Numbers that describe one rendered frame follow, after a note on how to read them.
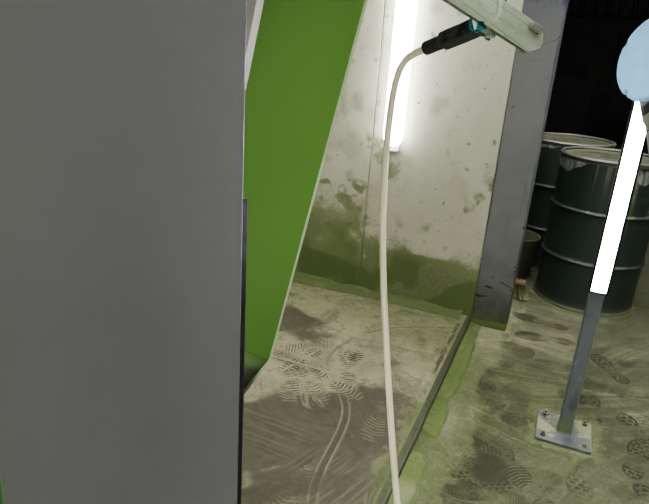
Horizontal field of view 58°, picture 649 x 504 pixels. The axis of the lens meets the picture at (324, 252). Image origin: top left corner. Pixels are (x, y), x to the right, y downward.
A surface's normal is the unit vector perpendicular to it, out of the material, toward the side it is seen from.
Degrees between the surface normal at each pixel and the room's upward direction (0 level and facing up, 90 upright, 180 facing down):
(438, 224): 90
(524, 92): 90
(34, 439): 90
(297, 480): 0
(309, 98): 90
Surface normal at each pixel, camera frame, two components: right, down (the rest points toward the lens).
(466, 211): -0.40, 0.28
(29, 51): 0.91, 0.19
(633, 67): -0.95, -0.09
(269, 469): 0.07, -0.94
